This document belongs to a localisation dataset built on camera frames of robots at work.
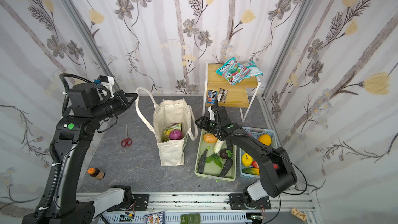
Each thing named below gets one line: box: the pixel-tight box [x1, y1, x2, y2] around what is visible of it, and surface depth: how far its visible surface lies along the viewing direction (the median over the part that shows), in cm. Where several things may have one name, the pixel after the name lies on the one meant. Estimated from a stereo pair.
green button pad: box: [180, 213, 201, 224], surface depth 69 cm
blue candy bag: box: [205, 90, 218, 105], surface depth 98 cm
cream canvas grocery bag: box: [134, 87, 198, 166], surface depth 85 cm
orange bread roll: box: [203, 133, 218, 144], surface depth 95 cm
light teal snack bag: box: [245, 60, 264, 77], surface depth 83 cm
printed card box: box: [143, 211, 165, 224], surface depth 70 cm
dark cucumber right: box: [219, 158, 234, 178], surface depth 83 cm
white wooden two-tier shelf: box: [203, 61, 262, 122], surface depth 88 cm
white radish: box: [212, 138, 226, 154], surface depth 91 cm
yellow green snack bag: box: [162, 122, 182, 143], surface depth 91 cm
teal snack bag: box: [215, 57, 251, 86], surface depth 83 cm
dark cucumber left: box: [197, 146, 210, 174], surface depth 86 cm
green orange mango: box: [241, 167, 260, 176], surface depth 82 cm
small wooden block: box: [290, 206, 307, 222], surface depth 72 cm
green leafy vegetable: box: [205, 152, 224, 170], surface depth 88 cm
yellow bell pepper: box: [241, 152, 254, 168], surface depth 84 cm
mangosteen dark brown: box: [219, 148, 229, 160], surface depth 87 cm
